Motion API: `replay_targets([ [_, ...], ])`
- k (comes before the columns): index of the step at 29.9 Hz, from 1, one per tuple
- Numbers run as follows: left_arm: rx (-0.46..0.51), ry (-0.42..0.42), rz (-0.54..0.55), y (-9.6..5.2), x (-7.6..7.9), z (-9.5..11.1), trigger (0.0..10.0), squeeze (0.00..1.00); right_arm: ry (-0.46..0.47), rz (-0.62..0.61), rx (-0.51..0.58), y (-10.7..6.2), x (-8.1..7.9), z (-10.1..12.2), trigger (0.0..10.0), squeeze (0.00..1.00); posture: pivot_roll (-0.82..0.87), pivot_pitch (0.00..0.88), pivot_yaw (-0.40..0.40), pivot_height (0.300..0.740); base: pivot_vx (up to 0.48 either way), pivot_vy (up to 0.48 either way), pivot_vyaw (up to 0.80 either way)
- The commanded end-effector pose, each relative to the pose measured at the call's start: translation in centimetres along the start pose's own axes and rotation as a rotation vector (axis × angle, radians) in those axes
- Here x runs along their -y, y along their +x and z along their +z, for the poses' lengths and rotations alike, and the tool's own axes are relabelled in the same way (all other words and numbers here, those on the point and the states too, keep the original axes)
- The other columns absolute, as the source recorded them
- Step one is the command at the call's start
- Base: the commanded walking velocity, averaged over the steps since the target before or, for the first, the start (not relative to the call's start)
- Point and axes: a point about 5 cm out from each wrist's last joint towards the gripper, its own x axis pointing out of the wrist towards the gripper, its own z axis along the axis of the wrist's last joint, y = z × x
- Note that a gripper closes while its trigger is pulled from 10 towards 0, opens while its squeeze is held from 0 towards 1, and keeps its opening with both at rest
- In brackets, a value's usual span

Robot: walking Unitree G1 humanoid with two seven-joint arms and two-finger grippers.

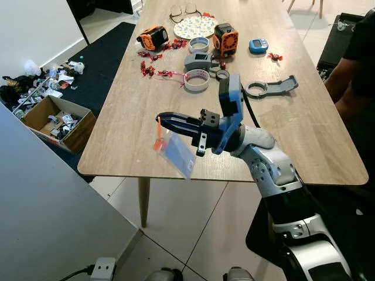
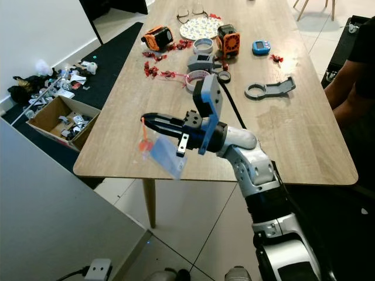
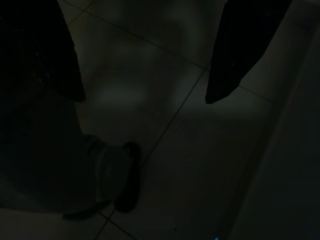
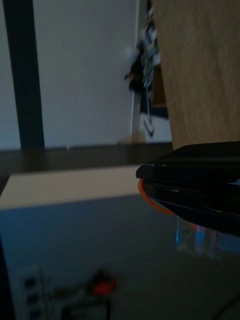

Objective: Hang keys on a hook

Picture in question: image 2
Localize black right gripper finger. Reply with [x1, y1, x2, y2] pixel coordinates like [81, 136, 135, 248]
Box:
[145, 122, 181, 141]
[142, 114, 182, 131]

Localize clear badge holder orange loop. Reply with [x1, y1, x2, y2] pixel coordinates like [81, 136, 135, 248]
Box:
[138, 117, 188, 179]

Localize large tape roll red print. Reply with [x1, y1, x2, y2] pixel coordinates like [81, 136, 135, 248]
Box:
[185, 70, 212, 93]

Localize grey boxy device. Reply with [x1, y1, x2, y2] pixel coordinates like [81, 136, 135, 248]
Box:
[189, 54, 216, 72]

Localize wooden table leg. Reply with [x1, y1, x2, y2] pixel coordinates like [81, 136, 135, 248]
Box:
[143, 179, 156, 229]

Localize white tape roll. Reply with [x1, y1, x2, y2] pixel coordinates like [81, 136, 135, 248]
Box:
[192, 38, 214, 54]

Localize black rug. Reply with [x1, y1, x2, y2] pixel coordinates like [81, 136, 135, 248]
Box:
[35, 22, 144, 188]

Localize orange black device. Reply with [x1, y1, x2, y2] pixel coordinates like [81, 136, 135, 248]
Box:
[216, 25, 241, 59]
[141, 26, 175, 52]

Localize patterned round plate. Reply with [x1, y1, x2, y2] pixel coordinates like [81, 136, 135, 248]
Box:
[179, 16, 223, 40]

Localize blue timer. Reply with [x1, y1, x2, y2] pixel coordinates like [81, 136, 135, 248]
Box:
[252, 40, 271, 56]

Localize eyeglasses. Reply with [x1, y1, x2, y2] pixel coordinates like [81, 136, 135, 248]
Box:
[176, 5, 209, 24]

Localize cardboard box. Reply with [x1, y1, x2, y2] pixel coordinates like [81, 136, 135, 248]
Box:
[26, 95, 94, 147]

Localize white crumpled plastic bag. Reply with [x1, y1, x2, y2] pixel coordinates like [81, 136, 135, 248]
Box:
[35, 59, 53, 77]

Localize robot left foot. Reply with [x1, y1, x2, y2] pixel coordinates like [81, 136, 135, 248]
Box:
[146, 268, 191, 281]

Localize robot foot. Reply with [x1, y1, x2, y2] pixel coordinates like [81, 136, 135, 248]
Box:
[146, 268, 191, 281]
[224, 266, 254, 281]

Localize black bag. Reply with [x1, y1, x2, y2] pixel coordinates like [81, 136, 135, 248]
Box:
[7, 82, 39, 109]

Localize white power adapter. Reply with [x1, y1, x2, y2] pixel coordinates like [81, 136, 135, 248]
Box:
[85, 259, 112, 281]

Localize white cabinet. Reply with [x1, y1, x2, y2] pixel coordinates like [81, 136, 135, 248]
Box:
[0, 117, 148, 281]

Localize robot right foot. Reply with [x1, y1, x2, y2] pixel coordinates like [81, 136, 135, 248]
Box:
[224, 266, 254, 281]

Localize black case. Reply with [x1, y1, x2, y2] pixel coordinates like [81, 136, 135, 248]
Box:
[322, 15, 365, 88]

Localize wooden chair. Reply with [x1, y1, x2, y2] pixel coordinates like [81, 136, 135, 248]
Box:
[293, 0, 338, 21]

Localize person torso black shirt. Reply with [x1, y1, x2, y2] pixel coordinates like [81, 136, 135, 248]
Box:
[349, 18, 375, 100]

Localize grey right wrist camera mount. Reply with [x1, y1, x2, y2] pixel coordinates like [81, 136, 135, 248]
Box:
[192, 73, 224, 156]

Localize grey ring bracket part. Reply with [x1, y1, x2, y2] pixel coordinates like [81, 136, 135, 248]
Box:
[245, 76, 297, 101]

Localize black power adapter cable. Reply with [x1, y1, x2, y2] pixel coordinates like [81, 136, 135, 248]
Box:
[59, 268, 88, 281]

